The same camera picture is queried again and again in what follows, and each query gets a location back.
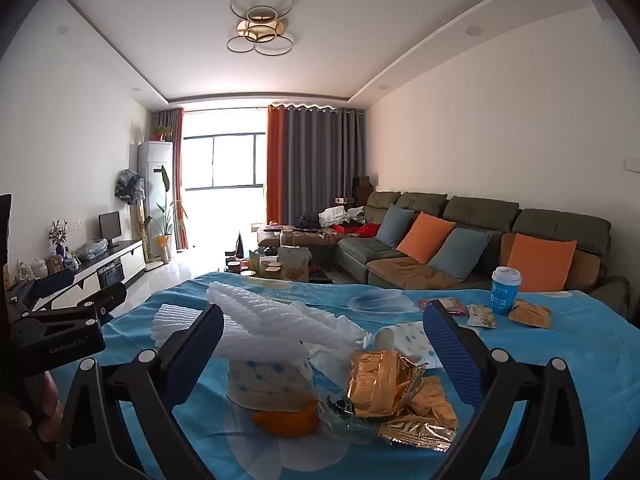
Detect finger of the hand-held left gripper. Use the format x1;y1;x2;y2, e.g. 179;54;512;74
5;269;77;312
75;281;128;328

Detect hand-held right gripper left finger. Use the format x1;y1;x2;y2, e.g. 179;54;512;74
52;302;226;480

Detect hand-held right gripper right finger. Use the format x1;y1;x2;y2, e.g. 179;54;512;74
422;299;601;480

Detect white foam net sleeve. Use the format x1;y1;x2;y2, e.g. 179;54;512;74
206;281;373;361
152;302;221;353

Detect person's left hand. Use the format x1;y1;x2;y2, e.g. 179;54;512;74
22;371;65;443

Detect blue vase with flowers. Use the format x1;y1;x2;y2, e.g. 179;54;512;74
48;220;69;258

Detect white TV cabinet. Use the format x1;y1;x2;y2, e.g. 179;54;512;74
30;239;147;311

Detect patterned paper cup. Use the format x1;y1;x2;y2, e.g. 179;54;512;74
374;322;442;368
225;356;313;411

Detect red snack packet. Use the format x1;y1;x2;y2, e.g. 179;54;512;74
417;297;470;317

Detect white snack packet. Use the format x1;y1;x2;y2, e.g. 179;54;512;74
466;304;498;329

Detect crumpled clear plastic bag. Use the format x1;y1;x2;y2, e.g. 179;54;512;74
75;240;108;261

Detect black monitor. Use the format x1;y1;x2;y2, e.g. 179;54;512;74
98;211;122;248

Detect blue cup with white lid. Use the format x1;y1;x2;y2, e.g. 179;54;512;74
490;266;523;317

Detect small gold foil packet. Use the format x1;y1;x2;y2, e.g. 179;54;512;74
378;375;459;453

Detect flat gold snack packet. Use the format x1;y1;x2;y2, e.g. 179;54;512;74
507;300;552;330

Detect large leafy potted plant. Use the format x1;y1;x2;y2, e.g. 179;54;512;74
142;165;188;263

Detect blue cushion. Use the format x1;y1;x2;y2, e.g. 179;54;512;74
375;204;416;250
428;227;493;282

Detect orange peel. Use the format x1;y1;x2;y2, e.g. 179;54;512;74
250;399;321;438

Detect covered standing fan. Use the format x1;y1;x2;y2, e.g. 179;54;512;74
114;169;147;206

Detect orange cushion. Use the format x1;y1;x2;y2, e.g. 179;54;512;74
506;233;578;293
396;211;457;265

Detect small clear plastic wrapper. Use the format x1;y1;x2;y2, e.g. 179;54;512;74
315;394;386;441

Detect white standing air conditioner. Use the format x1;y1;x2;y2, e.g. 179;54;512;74
137;141;174;261

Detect orange curtain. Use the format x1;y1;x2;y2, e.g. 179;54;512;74
265;104;287;228
171;108;190;252

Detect cluttered coffee table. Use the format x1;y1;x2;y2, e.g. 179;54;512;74
222;230;331;281

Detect green sofa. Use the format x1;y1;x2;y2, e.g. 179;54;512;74
257;191;631;311

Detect red cloth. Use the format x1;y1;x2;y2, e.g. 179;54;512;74
332;222;381;238

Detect pile of white clothes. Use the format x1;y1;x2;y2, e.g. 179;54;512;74
320;205;366;226

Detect brown cardboard boxes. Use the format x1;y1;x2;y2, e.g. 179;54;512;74
352;176;375;206

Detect grey curtain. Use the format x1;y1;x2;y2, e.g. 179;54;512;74
150;108;182;143
282;105;366;221

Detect window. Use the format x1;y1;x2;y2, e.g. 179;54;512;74
177;107;271;256

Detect ring-shaped ceiling lamp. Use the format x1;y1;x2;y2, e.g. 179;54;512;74
226;0;296;57

